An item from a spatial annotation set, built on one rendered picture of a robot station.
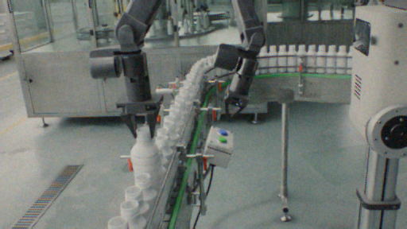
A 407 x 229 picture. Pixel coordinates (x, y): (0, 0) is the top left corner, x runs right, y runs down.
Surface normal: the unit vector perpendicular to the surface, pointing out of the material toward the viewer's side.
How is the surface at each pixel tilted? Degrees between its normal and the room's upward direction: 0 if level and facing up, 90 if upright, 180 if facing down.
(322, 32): 90
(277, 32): 90
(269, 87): 90
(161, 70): 90
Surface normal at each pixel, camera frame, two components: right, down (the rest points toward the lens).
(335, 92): -0.39, 0.33
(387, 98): -0.07, 0.51
